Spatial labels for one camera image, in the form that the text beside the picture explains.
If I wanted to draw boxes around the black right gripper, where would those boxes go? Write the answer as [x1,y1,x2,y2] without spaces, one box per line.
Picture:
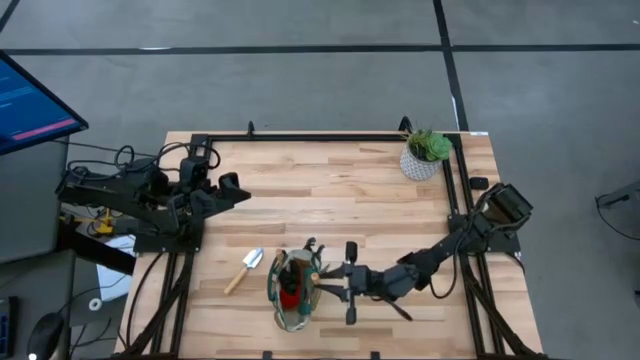
[317,241,389,325]

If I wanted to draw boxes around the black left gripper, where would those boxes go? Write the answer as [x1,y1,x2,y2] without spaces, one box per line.
[169,172,252,226]

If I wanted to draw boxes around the red and black garden glove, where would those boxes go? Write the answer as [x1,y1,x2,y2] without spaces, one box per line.
[278,259,304,311]

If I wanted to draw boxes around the cream and green gardening bag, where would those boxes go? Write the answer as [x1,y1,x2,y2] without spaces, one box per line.
[266,247,325,333]

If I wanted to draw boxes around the black curved tool head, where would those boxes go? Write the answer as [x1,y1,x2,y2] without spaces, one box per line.
[302,236,327,257]

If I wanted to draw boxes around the yellow clamp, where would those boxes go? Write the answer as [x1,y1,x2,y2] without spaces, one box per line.
[89,209,117,237]

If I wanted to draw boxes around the white paper sheets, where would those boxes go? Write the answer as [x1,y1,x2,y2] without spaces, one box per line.
[95,234,137,302]

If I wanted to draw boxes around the white patterned plant pot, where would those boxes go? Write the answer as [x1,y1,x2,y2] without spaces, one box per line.
[399,143,444,182]

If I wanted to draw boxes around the green artificial plant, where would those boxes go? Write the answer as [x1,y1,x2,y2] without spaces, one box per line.
[407,128,454,163]

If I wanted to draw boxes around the grey cabinet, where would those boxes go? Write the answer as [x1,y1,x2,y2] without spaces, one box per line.
[0,139,70,265]

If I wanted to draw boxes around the large blue screen monitor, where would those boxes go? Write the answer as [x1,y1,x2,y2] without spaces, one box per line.
[0,49,90,157]

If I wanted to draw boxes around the black computer mouse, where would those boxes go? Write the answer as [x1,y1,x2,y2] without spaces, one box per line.
[25,312,66,360]

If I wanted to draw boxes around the black keyboard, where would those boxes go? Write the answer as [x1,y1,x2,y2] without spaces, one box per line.
[0,295,20,359]

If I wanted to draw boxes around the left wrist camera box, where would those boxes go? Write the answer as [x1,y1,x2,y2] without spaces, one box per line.
[178,155,210,194]

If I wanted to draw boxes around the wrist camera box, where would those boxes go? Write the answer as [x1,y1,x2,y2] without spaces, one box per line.
[382,263,420,301]
[178,155,210,194]

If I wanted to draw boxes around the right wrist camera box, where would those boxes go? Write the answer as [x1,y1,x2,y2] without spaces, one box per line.
[382,263,420,301]

